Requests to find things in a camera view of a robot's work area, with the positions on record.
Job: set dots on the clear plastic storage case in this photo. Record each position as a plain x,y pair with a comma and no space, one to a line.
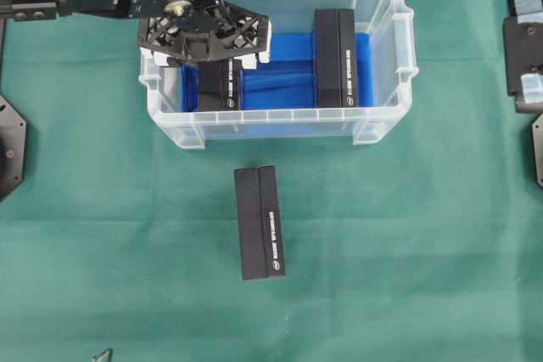
373,17

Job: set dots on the blue plastic liner sheet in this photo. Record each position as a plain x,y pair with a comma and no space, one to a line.
279,98

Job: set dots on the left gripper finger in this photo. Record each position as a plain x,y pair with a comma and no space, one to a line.
242,34
158,39

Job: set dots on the black realsense box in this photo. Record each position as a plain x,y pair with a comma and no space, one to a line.
259,223
335,58
220,84

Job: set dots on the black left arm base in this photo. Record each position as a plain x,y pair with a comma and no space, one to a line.
13,138

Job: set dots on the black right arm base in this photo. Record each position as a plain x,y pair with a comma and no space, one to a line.
531,149

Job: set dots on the green table cloth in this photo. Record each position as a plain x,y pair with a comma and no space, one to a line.
426,246

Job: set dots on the grey bracket at bottom edge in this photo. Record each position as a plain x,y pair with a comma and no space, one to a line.
104,356

